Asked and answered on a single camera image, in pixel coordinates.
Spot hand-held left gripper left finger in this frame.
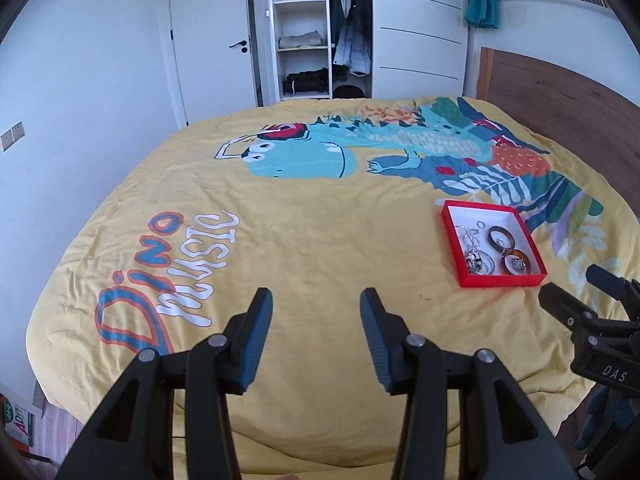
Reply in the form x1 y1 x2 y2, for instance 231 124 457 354
55 287 274 480

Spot silver chain necklace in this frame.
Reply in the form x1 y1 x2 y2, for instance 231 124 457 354
457 225 483 256

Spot wooden headboard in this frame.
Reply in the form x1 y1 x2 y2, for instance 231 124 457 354
477 46 640 181

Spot red jewelry box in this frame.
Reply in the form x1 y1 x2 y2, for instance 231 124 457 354
440 199 549 289

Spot wall switch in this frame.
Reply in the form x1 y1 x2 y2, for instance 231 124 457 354
0 121 25 152

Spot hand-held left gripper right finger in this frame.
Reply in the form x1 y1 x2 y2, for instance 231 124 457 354
360 287 581 480

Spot yellow printed blanket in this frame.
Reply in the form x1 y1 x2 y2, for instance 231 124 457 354
25 96 633 480

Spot printed carton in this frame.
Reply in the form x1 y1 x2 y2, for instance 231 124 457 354
0 394 36 453

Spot white door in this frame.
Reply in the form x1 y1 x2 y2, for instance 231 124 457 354
167 0 256 128

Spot dark brown translucent bangle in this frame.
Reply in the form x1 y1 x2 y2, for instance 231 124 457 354
486 226 516 251

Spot white wardrobe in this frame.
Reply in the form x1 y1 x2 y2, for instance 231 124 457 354
265 0 471 106

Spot amber bangle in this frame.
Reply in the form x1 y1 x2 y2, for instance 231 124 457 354
500 248 533 277

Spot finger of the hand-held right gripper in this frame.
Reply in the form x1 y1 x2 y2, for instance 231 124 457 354
586 264 640 318
538 282 601 333

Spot brown beaded bracelet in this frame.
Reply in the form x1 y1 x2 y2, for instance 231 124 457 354
465 250 496 275

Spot person's right hand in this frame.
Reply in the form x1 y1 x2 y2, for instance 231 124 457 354
575 387 638 451

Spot folded beige clothes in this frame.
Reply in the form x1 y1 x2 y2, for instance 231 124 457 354
278 31 323 51

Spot folded black clothes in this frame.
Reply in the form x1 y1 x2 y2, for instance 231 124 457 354
282 71 329 97

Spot hanging jackets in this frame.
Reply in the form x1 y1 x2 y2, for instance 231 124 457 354
328 0 373 83

